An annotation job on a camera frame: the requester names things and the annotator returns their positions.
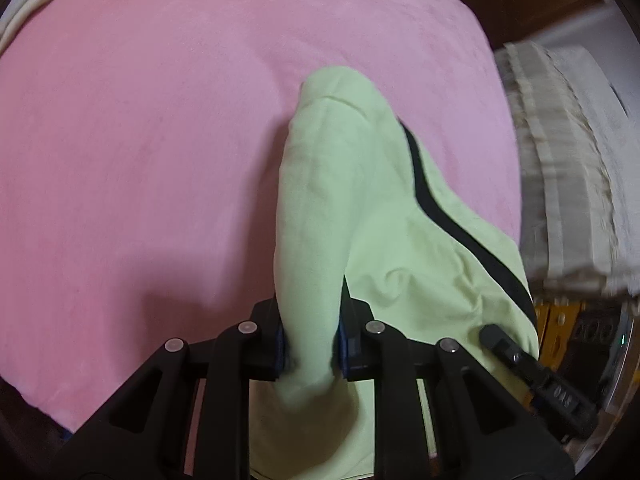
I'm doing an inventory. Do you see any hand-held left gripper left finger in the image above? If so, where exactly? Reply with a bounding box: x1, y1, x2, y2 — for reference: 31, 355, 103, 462
57, 299, 286, 480

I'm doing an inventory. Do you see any green and black hooded jacket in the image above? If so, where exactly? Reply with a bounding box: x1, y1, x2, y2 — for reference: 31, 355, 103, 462
247, 65, 541, 480

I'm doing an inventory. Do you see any white folded blanket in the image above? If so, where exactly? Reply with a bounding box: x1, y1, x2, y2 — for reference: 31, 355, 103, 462
0, 0, 91, 53

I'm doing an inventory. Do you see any brown wooden door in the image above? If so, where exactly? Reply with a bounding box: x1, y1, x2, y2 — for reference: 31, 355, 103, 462
442, 0, 616, 51

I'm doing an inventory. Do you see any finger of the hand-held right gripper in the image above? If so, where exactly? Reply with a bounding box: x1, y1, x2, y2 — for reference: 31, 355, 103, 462
479, 324, 549, 386

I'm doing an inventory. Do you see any pink bed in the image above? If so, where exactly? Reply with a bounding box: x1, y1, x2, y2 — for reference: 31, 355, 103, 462
0, 0, 526, 433

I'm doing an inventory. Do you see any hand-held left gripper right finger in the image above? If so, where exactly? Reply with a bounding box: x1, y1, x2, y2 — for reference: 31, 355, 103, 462
336, 275, 576, 480

